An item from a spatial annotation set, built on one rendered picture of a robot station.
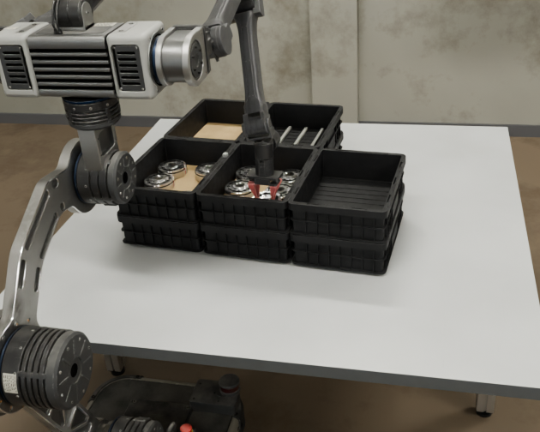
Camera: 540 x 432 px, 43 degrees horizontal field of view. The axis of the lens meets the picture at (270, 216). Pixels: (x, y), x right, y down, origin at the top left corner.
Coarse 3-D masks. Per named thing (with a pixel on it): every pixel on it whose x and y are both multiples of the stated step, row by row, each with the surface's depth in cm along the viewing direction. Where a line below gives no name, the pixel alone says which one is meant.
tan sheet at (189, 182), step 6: (192, 168) 254; (186, 174) 250; (192, 174) 250; (174, 180) 246; (180, 180) 246; (186, 180) 246; (192, 180) 246; (180, 186) 242; (186, 186) 242; (192, 186) 241
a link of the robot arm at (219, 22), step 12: (228, 0) 192; (240, 0) 200; (252, 0) 207; (216, 12) 186; (228, 12) 189; (240, 12) 211; (204, 24) 183; (216, 24) 181; (228, 24) 181; (216, 36) 175; (228, 36) 180; (216, 48) 175; (228, 48) 178
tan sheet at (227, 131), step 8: (208, 128) 286; (216, 128) 286; (224, 128) 285; (232, 128) 285; (240, 128) 284; (200, 136) 279; (208, 136) 279; (216, 136) 278; (224, 136) 278; (232, 136) 277
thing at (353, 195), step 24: (336, 168) 239; (360, 168) 236; (384, 168) 233; (312, 192) 229; (336, 192) 231; (360, 192) 230; (384, 192) 229; (312, 216) 207; (336, 216) 204; (360, 240) 205; (384, 240) 204
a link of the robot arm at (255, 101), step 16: (256, 0) 208; (240, 16) 208; (256, 16) 210; (240, 32) 208; (256, 32) 211; (240, 48) 208; (256, 48) 209; (256, 64) 207; (256, 80) 206; (256, 96) 206; (256, 112) 206; (256, 128) 205
